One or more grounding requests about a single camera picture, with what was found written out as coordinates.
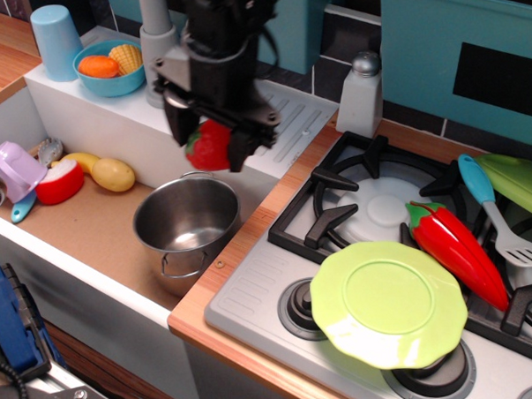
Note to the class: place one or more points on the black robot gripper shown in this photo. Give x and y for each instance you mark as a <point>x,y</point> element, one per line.
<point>223,89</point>

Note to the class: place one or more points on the red toy strawberry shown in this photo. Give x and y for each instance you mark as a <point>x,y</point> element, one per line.
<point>207,147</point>

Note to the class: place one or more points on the stainless steel pot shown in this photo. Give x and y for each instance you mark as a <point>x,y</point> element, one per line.
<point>184,225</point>

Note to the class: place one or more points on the blue plastic bowl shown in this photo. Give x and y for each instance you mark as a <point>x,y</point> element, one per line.
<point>117,86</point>

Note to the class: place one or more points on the grey toy faucet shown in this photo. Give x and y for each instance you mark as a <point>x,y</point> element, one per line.
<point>161,48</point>

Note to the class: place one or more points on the yellow toy potato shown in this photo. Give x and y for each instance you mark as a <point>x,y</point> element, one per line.
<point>113,175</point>

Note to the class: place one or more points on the yellow toy corn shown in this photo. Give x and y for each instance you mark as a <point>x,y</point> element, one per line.
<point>128,57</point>

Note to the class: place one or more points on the yellow toy banana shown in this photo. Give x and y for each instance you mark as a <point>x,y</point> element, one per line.
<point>85,160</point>

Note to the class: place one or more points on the black stove grate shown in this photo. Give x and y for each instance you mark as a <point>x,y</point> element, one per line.
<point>359,192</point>

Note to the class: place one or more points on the orange toy carrot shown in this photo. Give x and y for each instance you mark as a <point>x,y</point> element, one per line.
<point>101,67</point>

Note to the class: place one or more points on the white salt shaker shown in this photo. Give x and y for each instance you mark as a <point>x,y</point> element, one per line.
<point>361,105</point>

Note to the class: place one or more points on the red toy apple half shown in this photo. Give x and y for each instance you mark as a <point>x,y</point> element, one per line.
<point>61,183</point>

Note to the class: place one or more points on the grey slotted spoon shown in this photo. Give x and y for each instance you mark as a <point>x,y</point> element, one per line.
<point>48,151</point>

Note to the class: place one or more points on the light blue plastic cup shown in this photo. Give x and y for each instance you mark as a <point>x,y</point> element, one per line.
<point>58,41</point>

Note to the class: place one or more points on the white toy sink unit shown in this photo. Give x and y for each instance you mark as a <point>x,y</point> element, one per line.
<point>80,259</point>

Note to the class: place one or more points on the purple plastic cup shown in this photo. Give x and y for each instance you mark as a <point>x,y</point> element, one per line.
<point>20,171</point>

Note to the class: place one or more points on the grey left stove knob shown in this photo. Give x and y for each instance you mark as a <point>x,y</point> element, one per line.
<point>294,312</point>

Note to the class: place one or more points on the grey stove knob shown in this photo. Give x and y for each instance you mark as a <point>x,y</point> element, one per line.
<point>294,312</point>
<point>453,376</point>

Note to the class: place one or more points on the grey toy stove top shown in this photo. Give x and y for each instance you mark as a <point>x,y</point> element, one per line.
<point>246,308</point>

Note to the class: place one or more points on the green plastic plate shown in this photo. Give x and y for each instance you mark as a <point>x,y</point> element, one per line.
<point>388,305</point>

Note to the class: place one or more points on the red toy chili pepper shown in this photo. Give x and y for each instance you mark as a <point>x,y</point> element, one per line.
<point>442,235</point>

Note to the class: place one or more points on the blue black clamp device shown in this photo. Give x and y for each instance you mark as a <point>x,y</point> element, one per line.
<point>25,343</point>

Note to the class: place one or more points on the green plastic lid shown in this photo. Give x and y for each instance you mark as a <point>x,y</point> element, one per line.
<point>509,176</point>

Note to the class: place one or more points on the grey middle stove knob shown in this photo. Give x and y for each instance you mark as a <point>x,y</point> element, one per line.
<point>453,376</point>

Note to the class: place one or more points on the blue handled grey spatula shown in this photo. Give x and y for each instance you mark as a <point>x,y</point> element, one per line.
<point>516,250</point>

